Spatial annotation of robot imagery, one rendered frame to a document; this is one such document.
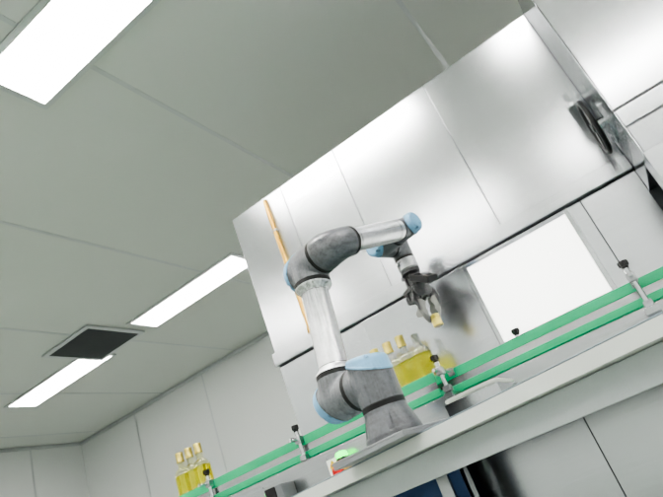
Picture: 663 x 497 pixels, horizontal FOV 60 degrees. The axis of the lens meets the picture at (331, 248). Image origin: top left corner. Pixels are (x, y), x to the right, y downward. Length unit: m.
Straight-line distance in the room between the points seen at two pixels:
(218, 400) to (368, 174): 4.65
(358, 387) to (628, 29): 1.33
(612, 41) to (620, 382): 1.18
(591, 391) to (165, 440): 6.51
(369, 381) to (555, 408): 0.49
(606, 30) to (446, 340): 1.17
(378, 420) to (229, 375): 5.30
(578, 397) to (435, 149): 1.50
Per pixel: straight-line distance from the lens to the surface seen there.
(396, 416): 1.47
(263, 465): 2.33
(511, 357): 2.00
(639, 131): 1.89
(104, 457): 8.19
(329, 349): 1.63
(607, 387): 1.16
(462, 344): 2.21
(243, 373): 6.58
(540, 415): 1.22
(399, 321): 2.31
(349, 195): 2.57
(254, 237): 2.83
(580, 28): 2.07
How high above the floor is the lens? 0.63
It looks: 25 degrees up
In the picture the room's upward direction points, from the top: 22 degrees counter-clockwise
